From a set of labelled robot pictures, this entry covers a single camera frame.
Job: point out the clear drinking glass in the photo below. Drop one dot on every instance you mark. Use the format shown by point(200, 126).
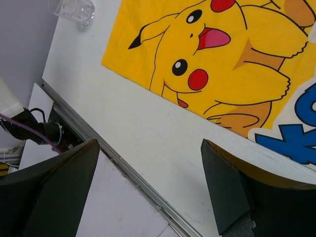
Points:
point(79, 11)

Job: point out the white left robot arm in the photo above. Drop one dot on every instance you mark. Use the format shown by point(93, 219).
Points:
point(10, 106)

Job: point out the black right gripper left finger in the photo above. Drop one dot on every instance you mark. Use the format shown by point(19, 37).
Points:
point(47, 199)

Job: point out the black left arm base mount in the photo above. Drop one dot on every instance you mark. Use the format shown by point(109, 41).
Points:
point(31, 125)

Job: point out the yellow Pikachu cloth placemat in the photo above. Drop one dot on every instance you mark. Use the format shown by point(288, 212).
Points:
point(246, 65)

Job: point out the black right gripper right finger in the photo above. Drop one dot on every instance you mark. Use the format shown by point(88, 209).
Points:
point(248, 201)

